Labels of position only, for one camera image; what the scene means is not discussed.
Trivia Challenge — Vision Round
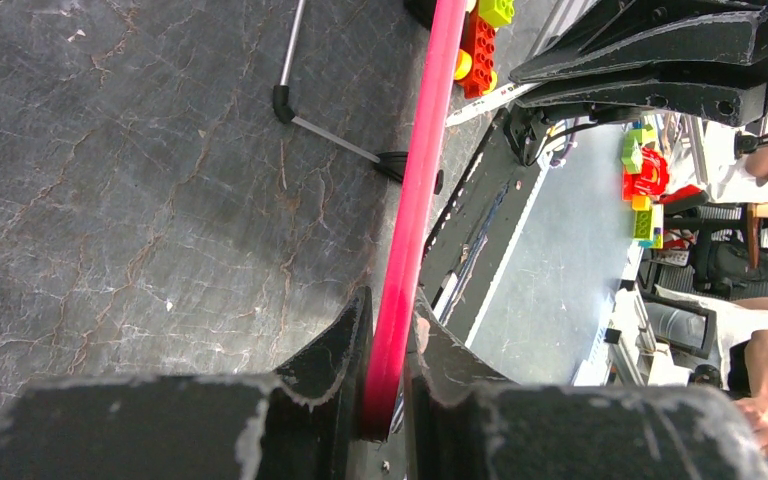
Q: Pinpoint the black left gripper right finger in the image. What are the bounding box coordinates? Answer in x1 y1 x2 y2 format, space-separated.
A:
403 294 768 479

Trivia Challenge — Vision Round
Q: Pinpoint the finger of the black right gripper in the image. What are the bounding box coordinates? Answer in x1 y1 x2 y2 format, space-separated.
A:
510 6 768 84
515 69 768 127

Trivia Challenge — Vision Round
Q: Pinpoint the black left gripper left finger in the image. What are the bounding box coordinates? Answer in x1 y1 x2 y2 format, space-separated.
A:
0 287 372 479

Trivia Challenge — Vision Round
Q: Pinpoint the white black marker pen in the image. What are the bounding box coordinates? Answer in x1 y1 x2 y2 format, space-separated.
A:
445 83 539 127

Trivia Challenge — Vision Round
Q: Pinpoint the pink framed whiteboard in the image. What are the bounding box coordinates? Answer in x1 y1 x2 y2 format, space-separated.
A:
359 1 466 442

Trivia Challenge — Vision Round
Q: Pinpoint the metal whiteboard support stand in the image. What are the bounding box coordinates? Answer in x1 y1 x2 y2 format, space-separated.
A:
271 1 427 183

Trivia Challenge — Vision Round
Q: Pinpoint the pile of toy bricks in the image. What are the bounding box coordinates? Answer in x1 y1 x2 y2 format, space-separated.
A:
620 123 669 249

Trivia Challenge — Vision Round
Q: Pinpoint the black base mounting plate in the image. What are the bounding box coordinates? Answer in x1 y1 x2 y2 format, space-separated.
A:
419 106 548 343

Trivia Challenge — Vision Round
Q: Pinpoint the red toy brick car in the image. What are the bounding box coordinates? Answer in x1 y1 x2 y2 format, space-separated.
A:
453 0 515 99

